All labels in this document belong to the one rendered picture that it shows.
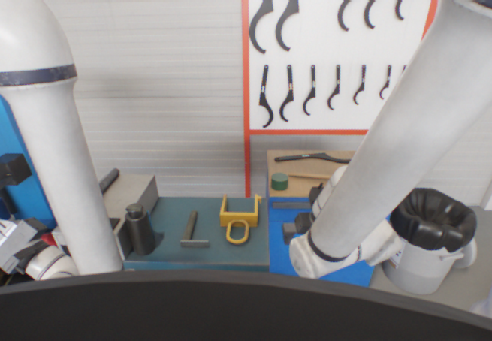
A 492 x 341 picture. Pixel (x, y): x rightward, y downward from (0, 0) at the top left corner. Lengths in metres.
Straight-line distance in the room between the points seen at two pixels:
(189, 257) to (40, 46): 0.82
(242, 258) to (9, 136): 0.98
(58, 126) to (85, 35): 2.41
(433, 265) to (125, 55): 2.87
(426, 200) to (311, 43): 1.50
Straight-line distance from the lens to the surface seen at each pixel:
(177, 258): 1.10
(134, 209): 1.03
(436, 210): 2.50
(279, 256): 1.93
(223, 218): 1.17
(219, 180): 2.98
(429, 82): 0.32
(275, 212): 1.69
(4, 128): 1.35
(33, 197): 1.47
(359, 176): 0.40
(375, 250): 0.66
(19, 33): 0.50
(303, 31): 2.51
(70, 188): 0.56
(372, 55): 2.67
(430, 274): 2.44
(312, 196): 0.83
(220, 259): 1.07
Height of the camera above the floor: 1.84
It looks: 29 degrees down
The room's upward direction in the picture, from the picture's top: 1 degrees counter-clockwise
